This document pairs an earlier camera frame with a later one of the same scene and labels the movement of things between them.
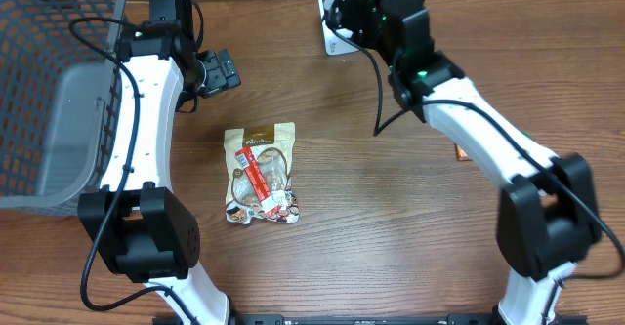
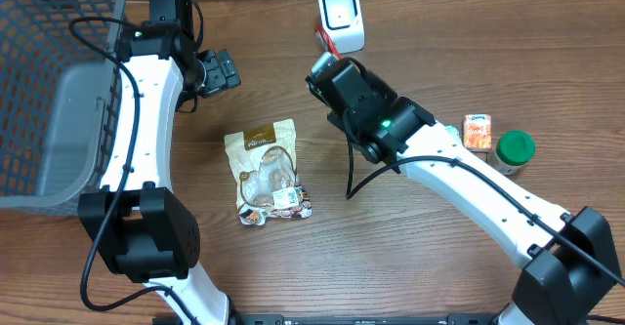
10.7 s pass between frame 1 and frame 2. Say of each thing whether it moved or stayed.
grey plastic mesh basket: stayed
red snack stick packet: moved
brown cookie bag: moved
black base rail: stayed
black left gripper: stayed
